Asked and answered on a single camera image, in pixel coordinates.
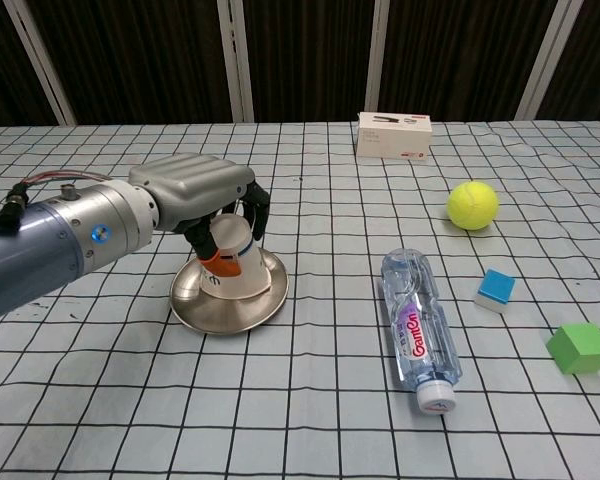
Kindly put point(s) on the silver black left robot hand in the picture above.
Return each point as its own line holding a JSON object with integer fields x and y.
{"x": 195, "y": 185}

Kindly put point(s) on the white paper cup blue print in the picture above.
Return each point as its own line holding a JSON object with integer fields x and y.
{"x": 245, "y": 280}

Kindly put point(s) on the silver metal plate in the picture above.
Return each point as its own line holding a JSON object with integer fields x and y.
{"x": 220, "y": 320}

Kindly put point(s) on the clear plastic water bottle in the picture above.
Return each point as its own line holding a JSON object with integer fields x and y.
{"x": 420, "y": 330}

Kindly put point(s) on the white stapler box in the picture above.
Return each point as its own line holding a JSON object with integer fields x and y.
{"x": 395, "y": 137}

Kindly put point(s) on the checked light blue tablecloth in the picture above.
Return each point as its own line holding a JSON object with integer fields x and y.
{"x": 300, "y": 425}

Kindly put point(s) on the yellow tennis ball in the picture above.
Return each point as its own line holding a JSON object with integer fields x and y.
{"x": 472, "y": 205}

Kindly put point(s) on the blue and white block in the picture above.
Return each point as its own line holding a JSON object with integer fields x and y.
{"x": 495, "y": 290}

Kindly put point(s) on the green cube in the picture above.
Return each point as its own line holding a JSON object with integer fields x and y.
{"x": 580, "y": 347}

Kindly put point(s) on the white metal frame post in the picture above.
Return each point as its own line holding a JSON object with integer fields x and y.
{"x": 377, "y": 60}
{"x": 41, "y": 65}
{"x": 235, "y": 60}
{"x": 546, "y": 60}

